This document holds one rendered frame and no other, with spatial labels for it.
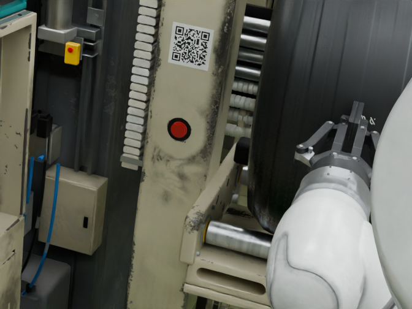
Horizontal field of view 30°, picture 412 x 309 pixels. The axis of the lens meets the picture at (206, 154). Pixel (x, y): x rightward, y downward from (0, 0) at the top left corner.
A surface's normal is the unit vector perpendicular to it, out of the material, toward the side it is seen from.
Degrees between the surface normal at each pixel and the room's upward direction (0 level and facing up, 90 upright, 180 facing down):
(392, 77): 66
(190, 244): 90
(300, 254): 33
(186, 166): 90
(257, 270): 0
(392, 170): 85
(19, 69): 90
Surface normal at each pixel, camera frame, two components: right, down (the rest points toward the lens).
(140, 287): -0.26, 0.36
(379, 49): -0.10, -0.18
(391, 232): -0.88, -0.08
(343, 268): 0.51, -0.41
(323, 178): -0.22, -0.88
